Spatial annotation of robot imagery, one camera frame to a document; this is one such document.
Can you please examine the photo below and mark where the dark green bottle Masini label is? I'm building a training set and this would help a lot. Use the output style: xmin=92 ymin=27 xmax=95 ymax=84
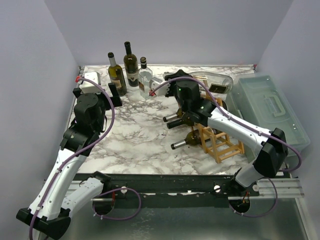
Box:
xmin=123 ymin=41 xmax=139 ymax=87

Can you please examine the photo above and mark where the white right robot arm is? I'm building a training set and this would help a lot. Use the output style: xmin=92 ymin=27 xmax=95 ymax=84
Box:
xmin=164 ymin=70 xmax=288 ymax=196

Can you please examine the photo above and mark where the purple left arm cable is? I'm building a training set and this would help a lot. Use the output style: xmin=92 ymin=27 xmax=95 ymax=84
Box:
xmin=28 ymin=77 xmax=142 ymax=240

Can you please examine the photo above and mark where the green wine bottle cream label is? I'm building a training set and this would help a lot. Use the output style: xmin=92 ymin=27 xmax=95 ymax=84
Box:
xmin=166 ymin=113 xmax=195 ymax=129

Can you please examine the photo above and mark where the green bottle Primitivo label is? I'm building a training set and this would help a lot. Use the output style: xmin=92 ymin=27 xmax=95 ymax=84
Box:
xmin=107 ymin=52 xmax=127 ymax=96

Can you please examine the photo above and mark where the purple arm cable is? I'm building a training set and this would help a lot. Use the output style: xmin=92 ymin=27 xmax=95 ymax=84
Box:
xmin=28 ymin=77 xmax=142 ymax=240
xmin=149 ymin=76 xmax=302 ymax=218

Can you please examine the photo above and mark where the wooden wine rack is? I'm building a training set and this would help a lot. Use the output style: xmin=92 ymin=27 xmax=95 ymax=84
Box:
xmin=192 ymin=93 xmax=245 ymax=164

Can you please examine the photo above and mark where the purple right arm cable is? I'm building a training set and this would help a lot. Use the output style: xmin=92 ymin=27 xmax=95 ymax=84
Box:
xmin=149 ymin=76 xmax=302 ymax=218

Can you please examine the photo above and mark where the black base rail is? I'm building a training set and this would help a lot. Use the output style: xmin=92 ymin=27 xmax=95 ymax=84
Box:
xmin=72 ymin=172 xmax=266 ymax=210

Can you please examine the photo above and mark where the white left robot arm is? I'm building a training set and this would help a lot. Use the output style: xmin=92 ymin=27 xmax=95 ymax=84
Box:
xmin=16 ymin=78 xmax=123 ymax=240

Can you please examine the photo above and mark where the round clear glass bottle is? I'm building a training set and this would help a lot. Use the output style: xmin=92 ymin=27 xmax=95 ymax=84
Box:
xmin=189 ymin=71 xmax=234 ymax=95

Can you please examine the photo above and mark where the olive wine bottle brown label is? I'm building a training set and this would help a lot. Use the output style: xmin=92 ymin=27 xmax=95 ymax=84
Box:
xmin=162 ymin=108 xmax=184 ymax=123

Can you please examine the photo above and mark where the square clear liquor bottle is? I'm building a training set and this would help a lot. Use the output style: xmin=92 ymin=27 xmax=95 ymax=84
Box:
xmin=138 ymin=56 xmax=153 ymax=100

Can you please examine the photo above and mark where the translucent plastic storage box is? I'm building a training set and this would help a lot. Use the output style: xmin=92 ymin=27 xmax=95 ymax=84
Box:
xmin=225 ymin=73 xmax=311 ymax=152

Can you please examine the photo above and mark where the green wine bottle white label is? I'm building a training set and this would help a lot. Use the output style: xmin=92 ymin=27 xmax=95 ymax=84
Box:
xmin=170 ymin=131 xmax=218 ymax=151

